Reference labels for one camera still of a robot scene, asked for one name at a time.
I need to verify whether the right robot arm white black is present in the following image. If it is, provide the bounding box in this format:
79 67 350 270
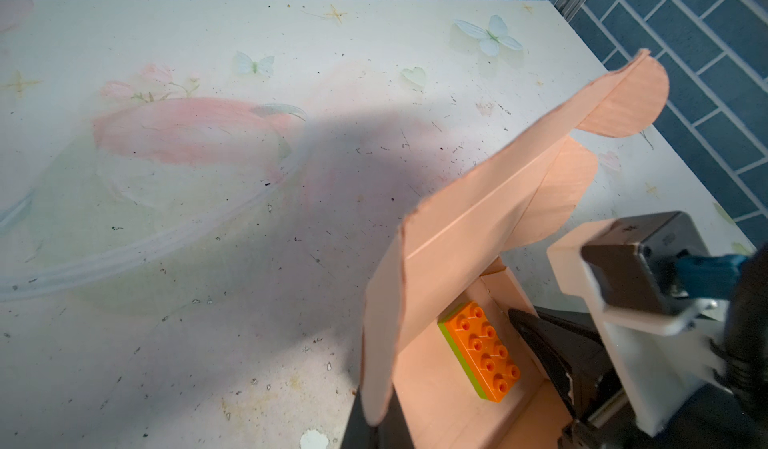
508 248 767 448

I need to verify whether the small orange tag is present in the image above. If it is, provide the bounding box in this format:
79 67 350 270
437 301 521 403

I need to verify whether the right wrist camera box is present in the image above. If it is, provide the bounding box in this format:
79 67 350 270
547 212 755 448

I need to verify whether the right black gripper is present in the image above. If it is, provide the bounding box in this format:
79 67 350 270
508 308 652 449

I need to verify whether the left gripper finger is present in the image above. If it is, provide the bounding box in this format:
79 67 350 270
339 385 416 449

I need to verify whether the pink cardboard paper box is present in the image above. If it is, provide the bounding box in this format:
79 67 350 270
342 49 669 448

